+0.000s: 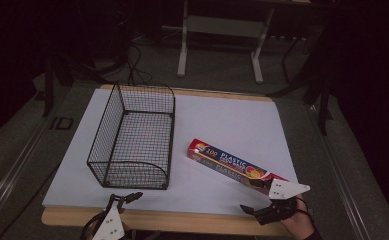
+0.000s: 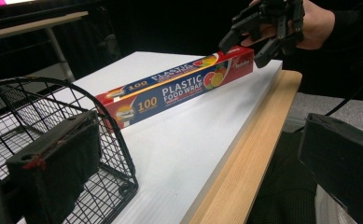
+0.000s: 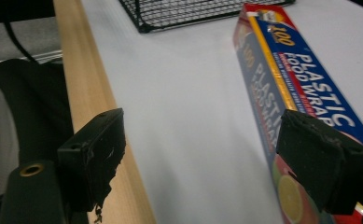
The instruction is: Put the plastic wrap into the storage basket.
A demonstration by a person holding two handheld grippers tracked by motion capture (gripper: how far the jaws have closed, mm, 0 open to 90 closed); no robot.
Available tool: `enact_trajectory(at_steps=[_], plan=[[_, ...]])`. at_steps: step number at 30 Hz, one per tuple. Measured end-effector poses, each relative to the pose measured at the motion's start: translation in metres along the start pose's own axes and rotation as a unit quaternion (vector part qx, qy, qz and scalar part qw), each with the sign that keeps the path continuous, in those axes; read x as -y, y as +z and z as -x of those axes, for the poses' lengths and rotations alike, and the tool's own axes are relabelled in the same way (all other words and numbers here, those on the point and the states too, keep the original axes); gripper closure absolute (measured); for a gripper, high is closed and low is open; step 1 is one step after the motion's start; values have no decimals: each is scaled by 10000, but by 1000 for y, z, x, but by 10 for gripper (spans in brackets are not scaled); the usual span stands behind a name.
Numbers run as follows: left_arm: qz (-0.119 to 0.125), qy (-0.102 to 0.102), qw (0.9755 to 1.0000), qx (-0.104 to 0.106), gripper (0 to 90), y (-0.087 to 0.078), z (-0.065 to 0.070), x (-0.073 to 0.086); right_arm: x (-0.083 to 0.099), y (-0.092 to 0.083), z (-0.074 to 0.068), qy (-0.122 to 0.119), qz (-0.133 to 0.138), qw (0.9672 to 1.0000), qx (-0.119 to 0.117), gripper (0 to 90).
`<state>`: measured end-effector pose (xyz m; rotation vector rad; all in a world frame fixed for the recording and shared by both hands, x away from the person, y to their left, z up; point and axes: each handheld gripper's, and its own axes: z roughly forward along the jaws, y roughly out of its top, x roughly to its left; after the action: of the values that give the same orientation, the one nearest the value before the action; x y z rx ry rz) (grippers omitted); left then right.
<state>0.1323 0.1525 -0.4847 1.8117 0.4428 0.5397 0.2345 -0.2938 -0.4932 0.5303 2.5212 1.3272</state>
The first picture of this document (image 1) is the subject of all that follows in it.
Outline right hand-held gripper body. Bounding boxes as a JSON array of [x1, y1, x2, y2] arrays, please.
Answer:
[[254, 178, 312, 227]]

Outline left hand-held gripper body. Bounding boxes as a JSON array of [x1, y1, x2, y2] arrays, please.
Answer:
[[81, 199, 127, 240]]

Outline red and blue plastic wrap box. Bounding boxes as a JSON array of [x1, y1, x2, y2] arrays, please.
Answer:
[[186, 137, 290, 197]]

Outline black wire basket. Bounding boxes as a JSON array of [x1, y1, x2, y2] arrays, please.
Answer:
[[86, 82, 177, 191]]

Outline person's left hand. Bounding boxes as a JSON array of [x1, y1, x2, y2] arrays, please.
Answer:
[[116, 206, 133, 240]]

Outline person's right hand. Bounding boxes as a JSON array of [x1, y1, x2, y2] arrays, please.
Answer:
[[279, 198, 317, 240]]

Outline white table mat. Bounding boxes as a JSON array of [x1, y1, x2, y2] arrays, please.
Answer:
[[42, 87, 300, 217]]

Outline black floor socket plate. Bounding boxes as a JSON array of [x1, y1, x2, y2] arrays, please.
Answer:
[[49, 116, 74, 131]]

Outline black metal stand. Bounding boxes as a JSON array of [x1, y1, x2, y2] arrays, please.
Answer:
[[42, 54, 75, 118], [265, 19, 335, 137]]

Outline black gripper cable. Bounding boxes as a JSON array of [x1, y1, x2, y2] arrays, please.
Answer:
[[293, 195, 317, 231]]

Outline grey metal floor rail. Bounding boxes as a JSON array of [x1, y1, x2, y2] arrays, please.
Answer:
[[306, 103, 374, 240], [0, 116, 55, 231]]

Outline black floor cables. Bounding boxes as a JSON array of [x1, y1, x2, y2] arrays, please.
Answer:
[[65, 39, 154, 88]]

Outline white metal desk frame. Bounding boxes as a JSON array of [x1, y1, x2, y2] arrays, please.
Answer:
[[176, 0, 313, 85]]

